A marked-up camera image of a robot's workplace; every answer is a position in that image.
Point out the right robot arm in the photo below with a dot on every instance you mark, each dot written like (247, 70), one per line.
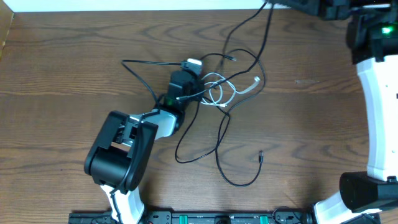
(372, 39)

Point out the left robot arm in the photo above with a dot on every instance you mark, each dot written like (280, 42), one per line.
(119, 155)

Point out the wooden side panel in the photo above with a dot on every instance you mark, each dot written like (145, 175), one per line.
(6, 19)

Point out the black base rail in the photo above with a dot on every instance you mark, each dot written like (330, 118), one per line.
(167, 217)

